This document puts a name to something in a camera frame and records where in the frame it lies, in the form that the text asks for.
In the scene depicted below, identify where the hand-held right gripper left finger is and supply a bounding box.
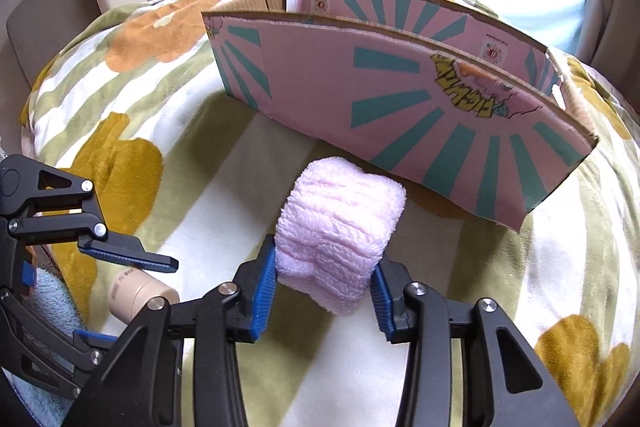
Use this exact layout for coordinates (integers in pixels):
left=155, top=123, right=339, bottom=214
left=62, top=234, right=279, bottom=427

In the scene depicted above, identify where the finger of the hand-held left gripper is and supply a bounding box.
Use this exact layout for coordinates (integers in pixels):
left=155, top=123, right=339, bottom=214
left=0, top=289, right=119, bottom=401
left=0, top=154, right=180, bottom=274

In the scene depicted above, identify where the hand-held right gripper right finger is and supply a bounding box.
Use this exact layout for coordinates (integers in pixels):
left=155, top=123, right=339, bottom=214
left=369, top=259, right=583, bottom=427

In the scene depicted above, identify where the beige cylindrical bottle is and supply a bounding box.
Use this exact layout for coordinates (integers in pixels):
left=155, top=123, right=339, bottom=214
left=107, top=268, right=180, bottom=324

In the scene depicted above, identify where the pink fluffy towel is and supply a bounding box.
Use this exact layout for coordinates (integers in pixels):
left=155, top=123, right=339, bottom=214
left=275, top=158, right=407, bottom=318

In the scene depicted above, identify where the pink sunburst cardboard box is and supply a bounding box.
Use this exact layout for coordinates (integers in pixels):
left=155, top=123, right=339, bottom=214
left=201, top=0, right=600, bottom=233

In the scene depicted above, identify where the light blue fluffy cloth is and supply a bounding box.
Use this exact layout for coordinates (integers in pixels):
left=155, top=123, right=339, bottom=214
left=10, top=264, right=87, bottom=413

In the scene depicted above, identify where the striped floral fleece blanket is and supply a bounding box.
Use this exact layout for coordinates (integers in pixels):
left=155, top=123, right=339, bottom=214
left=20, top=0, right=640, bottom=427

